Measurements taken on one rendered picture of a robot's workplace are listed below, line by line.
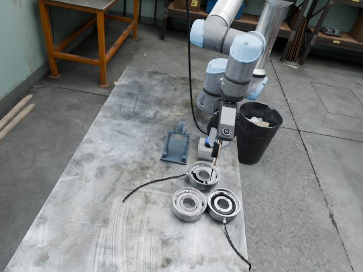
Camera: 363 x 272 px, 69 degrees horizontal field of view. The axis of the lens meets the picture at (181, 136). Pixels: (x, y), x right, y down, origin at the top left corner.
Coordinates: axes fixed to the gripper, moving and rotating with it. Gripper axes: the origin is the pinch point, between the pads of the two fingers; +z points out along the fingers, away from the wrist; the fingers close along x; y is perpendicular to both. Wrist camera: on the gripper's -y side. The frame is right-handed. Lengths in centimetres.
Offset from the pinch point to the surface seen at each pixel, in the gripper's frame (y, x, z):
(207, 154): 6.6, 1.3, 10.4
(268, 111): 119, -50, 55
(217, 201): -13.3, -3.4, 10.9
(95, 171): -9.8, 38.2, 13.0
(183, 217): -21.9, 6.7, 10.4
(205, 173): -2.1, 1.3, 11.4
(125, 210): -21.9, 24.0, 13.0
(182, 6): 336, 52, 45
